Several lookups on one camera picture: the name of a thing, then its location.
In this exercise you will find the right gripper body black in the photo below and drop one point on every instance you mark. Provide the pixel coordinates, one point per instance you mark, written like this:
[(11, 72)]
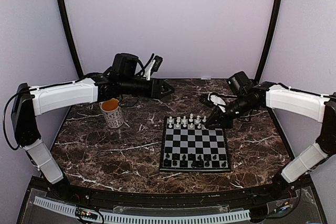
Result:
[(228, 122)]

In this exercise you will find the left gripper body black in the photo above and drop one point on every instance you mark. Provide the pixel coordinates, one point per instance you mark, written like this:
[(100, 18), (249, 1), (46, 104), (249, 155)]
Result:
[(155, 89)]

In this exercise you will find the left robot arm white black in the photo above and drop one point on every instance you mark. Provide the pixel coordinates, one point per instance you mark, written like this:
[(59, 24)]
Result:
[(126, 76)]

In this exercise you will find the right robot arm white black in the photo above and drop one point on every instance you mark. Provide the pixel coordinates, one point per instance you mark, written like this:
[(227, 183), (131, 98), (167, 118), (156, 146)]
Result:
[(313, 108)]

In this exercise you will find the white rook corner piece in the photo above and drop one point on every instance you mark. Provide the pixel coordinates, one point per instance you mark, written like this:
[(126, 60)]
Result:
[(171, 121)]

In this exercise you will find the black and white chessboard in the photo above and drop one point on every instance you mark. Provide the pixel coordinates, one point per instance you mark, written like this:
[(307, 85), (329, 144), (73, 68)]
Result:
[(190, 148)]

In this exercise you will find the white patterned mug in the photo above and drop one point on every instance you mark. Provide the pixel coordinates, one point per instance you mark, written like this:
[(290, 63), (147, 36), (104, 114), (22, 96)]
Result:
[(112, 113)]

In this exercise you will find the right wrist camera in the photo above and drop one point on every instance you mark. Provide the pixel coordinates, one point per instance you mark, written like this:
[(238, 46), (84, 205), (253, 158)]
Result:
[(213, 99)]

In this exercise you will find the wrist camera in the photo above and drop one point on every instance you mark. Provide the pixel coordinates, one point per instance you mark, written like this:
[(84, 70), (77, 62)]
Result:
[(213, 99), (152, 66)]

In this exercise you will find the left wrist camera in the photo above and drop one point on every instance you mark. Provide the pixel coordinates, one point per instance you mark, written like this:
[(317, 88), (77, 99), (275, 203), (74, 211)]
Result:
[(152, 66)]

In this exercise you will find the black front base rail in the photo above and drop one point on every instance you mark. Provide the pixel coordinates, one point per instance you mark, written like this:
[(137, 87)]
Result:
[(298, 204)]

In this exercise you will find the black corner frame post left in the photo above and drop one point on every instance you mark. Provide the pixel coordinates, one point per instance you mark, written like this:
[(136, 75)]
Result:
[(69, 38)]

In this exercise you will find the white perforated cable duct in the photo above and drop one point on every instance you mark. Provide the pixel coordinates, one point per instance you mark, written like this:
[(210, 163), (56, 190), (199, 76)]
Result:
[(140, 215)]

